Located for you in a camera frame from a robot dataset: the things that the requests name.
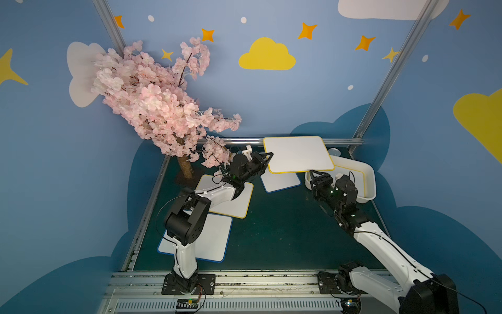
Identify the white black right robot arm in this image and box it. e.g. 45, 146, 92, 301
305, 170, 460, 313

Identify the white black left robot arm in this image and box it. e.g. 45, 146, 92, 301
162, 152, 274, 283

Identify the blue-framed whiteboard near box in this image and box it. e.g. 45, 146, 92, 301
260, 170, 301, 193

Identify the white plastic storage box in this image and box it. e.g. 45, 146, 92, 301
321, 156, 377, 204

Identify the blue-framed whiteboard front left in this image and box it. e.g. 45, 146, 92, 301
157, 211, 233, 264

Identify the right round circuit board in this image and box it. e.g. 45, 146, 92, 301
341, 298, 362, 314

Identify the pink artificial blossom tree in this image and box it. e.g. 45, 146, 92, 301
92, 37, 242, 168

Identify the left green circuit board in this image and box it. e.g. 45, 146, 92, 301
175, 298, 202, 313

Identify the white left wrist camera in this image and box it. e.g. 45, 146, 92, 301
242, 145, 252, 161

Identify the horizontal aluminium back rail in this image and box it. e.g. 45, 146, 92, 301
222, 137, 364, 147

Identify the right aluminium corner post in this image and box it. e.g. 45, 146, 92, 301
348, 0, 440, 157

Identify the aluminium corner post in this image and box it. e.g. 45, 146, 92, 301
92, 0, 126, 56
348, 0, 440, 157

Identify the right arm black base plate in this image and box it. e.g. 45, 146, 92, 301
317, 272, 364, 296

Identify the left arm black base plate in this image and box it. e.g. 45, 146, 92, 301
161, 272, 216, 295

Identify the aluminium front rail frame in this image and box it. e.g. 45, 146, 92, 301
98, 270, 392, 313

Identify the left aluminium corner post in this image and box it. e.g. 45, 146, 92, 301
92, 0, 126, 56

